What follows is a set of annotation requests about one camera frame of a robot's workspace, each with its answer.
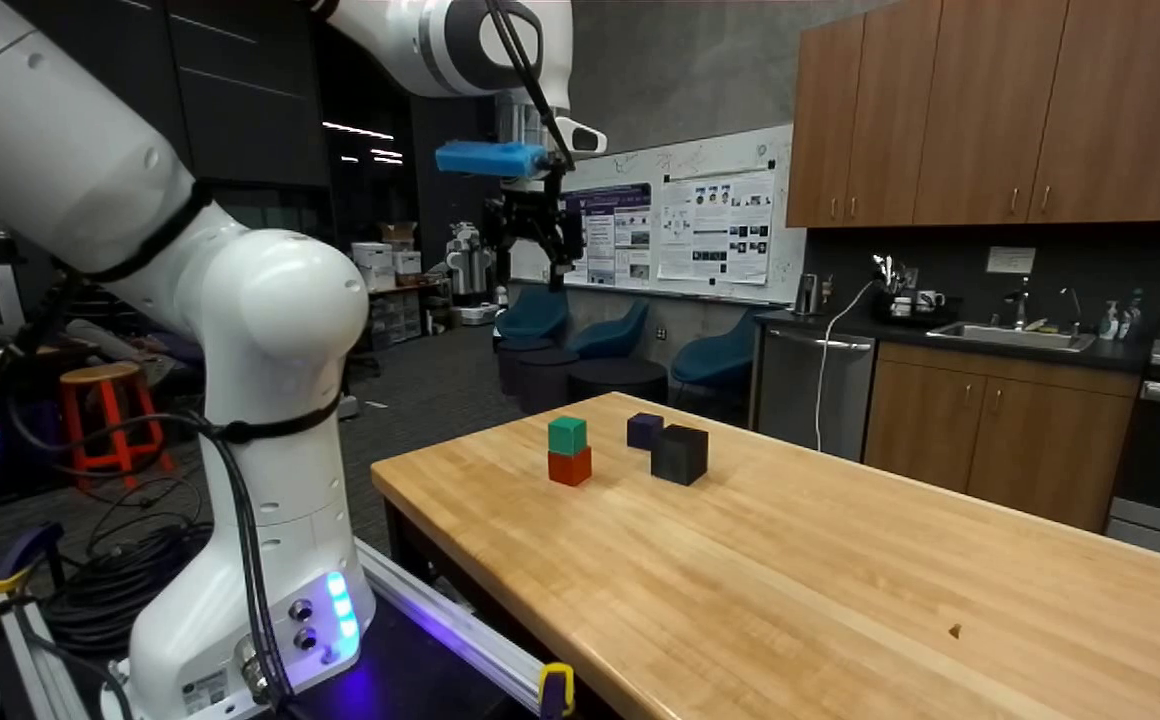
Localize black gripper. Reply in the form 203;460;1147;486
474;180;593;293

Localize green block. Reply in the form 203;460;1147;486
544;413;593;454

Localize purple block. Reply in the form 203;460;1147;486
623;407;668;450

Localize orange block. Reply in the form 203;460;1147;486
544;446;597;486

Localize black block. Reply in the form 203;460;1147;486
647;421;712;486

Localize blue lounge chair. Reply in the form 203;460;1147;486
563;300;650;364
497;285;570;353
668;312;760;390

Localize purple poster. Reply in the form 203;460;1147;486
563;180;655;293

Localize white poster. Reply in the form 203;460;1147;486
650;162;779;293

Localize white whiteboard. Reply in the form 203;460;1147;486
502;119;812;306

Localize steel kettle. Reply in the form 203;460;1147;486
794;272;833;318

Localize stainless steel dishwasher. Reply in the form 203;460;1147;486
753;323;879;463

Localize coffee maker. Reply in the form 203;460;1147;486
872;253;950;328

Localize orange stool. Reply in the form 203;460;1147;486
54;360;177;492

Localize steel kitchen sink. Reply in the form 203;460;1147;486
924;314;1096;357

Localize kitchen faucet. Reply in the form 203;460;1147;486
1005;278;1041;330

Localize wide wooden base cabinet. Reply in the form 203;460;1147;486
860;339;1142;535

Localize black kitchen countertop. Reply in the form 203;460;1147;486
756;312;1151;376

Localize soap bottles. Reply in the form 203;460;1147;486
1096;287;1147;344

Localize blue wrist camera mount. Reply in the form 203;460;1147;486
431;135;556;183

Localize black table frame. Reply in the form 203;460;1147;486
375;492;623;720

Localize white hanging cable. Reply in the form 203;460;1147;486
808;274;879;454

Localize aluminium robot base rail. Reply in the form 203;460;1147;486
350;535;570;717

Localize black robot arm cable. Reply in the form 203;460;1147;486
192;0;585;708

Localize white wall outlet plate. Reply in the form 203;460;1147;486
985;244;1041;278

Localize wooden wall cabinets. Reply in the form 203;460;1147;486
782;0;1160;230

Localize black coiled cable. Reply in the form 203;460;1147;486
43;515;211;654

